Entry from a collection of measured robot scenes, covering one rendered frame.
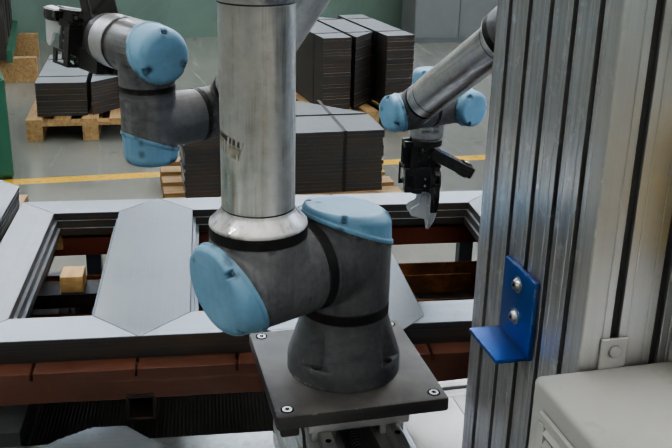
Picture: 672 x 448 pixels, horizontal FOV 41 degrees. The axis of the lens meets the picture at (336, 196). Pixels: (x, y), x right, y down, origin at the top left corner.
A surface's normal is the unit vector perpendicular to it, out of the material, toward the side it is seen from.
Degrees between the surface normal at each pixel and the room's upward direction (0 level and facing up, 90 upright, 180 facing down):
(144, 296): 0
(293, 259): 90
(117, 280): 0
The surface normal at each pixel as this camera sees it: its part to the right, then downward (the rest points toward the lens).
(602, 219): 0.24, 0.33
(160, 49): 0.64, 0.26
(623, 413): 0.02, -0.94
